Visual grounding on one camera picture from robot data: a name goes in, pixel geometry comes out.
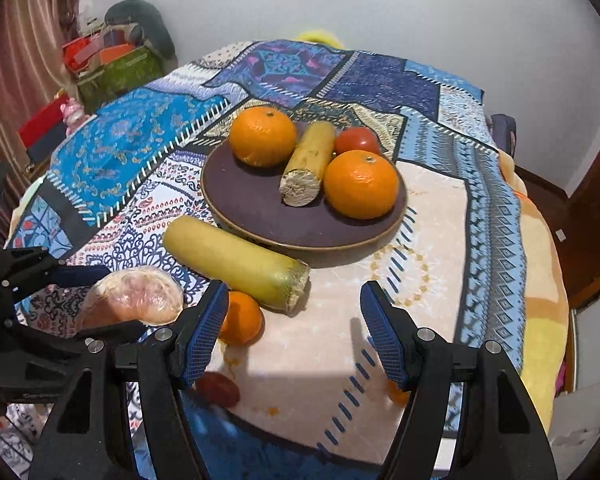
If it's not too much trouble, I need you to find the peeled pomelo piece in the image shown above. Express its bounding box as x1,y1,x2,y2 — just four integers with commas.
76,266,184,330

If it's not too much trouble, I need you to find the small tangerine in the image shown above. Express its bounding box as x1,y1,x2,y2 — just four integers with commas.
387,380,411,406
219,290,264,347

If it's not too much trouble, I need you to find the yellow corn cob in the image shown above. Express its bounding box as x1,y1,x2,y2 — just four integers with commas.
163,216,311,314
278,122,336,207

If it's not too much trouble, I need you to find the large orange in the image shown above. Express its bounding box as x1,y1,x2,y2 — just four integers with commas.
323,150,400,220
228,106,297,168

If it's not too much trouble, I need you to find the yellow orange blanket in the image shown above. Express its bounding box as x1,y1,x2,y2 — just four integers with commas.
498,151,569,430

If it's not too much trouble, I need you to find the pink toy figure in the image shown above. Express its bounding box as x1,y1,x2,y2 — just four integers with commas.
60,98,90,138

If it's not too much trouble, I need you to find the dark purple plate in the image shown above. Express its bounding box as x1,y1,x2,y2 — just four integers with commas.
201,122,406,252

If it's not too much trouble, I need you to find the striped red curtain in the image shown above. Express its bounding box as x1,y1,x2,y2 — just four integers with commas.
0,0,79,208

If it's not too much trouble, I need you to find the green storage box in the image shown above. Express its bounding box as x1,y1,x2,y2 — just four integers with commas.
76,47,164,114

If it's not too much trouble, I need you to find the patchwork blue bed quilt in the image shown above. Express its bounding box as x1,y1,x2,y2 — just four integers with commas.
10,40,527,479

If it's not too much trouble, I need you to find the grey plush pillow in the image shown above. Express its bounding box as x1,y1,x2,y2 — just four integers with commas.
105,0,175,60

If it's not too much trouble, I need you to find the dark blue chair back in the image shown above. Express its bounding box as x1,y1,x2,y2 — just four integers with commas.
486,114,517,158

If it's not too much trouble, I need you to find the yellow foam ring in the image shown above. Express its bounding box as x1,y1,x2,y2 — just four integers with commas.
296,28,347,50

